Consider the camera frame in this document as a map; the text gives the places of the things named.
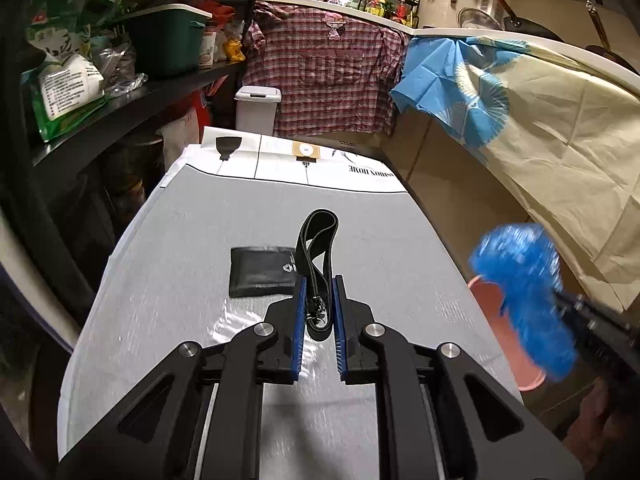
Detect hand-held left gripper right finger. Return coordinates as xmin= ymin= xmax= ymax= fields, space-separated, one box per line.
xmin=332 ymin=274 xmax=585 ymax=480

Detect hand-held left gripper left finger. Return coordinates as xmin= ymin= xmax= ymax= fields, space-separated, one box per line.
xmin=56 ymin=275 xmax=308 ymax=480

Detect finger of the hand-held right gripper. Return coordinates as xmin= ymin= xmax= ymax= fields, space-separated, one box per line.
xmin=550 ymin=291 xmax=617 ymax=342

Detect black strap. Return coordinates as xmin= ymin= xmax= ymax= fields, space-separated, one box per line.
xmin=295 ymin=209 xmax=341 ymax=338

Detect pink plastic bin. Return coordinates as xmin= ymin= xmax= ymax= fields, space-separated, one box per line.
xmin=467 ymin=277 xmax=546 ymax=392

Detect person's right hand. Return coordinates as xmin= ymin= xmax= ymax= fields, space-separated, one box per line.
xmin=565 ymin=380 xmax=640 ymax=461

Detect black wallet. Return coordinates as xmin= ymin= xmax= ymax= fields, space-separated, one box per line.
xmin=229 ymin=246 xmax=299 ymax=299

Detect blue and cream printed cloth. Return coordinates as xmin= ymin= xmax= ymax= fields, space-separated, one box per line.
xmin=390 ymin=35 xmax=640 ymax=311

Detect small white lidded bin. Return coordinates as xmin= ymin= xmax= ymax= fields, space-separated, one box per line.
xmin=235 ymin=85 xmax=282 ymax=136

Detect red plaid shirt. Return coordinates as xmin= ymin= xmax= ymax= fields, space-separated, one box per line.
xmin=242 ymin=1 xmax=408 ymax=136

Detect black shelf rack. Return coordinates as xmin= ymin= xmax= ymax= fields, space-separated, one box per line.
xmin=0 ymin=0 xmax=261 ymax=311

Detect yellow packet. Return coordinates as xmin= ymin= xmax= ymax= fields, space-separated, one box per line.
xmin=222 ymin=35 xmax=246 ymax=62

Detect black frying pan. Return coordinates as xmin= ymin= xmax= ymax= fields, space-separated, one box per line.
xmin=480 ymin=0 xmax=566 ymax=43

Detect labelled jar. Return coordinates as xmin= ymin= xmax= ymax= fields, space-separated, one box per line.
xmin=199 ymin=22 xmax=218 ymax=70

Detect clear plastic bags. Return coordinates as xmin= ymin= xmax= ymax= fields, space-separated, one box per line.
xmin=97 ymin=42 xmax=148 ymax=98

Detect green storage box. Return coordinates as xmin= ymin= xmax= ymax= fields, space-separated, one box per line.
xmin=112 ymin=4 xmax=213 ymax=78

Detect black spice rack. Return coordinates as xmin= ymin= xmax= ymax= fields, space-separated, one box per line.
xmin=357 ymin=0 xmax=421 ymax=28

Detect red bag on shelf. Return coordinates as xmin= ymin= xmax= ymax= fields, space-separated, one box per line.
xmin=200 ymin=0 xmax=236 ymax=23

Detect green and white packet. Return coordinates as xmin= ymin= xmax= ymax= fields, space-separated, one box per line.
xmin=27 ymin=0 xmax=121 ymax=61
xmin=22 ymin=55 xmax=108 ymax=143

